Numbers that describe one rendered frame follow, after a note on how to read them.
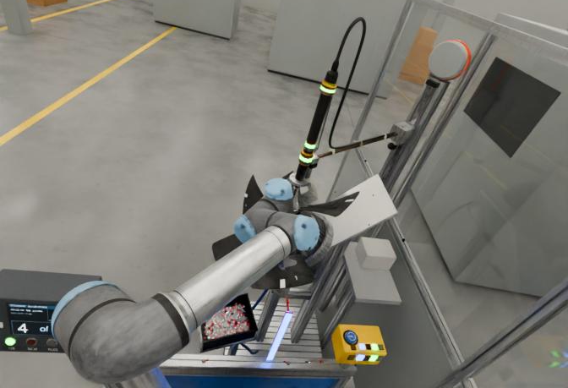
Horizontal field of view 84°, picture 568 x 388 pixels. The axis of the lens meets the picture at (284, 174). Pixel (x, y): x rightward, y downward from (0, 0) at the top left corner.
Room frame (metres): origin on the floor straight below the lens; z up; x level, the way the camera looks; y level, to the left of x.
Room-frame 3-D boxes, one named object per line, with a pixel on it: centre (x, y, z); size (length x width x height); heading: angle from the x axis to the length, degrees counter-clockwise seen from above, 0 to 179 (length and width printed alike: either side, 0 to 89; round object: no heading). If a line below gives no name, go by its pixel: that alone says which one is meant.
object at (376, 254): (1.24, -0.58, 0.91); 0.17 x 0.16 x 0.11; 103
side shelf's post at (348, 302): (1.16, -0.57, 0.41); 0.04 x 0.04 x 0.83; 13
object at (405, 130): (1.39, -0.47, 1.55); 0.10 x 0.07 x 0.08; 138
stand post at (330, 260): (1.13, -0.35, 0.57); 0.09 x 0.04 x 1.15; 13
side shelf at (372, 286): (1.16, -0.57, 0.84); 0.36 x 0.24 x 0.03; 13
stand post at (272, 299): (1.08, -0.13, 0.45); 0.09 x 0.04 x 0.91; 13
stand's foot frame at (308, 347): (1.10, -0.22, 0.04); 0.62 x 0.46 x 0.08; 103
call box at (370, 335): (0.64, -0.43, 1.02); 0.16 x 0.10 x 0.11; 103
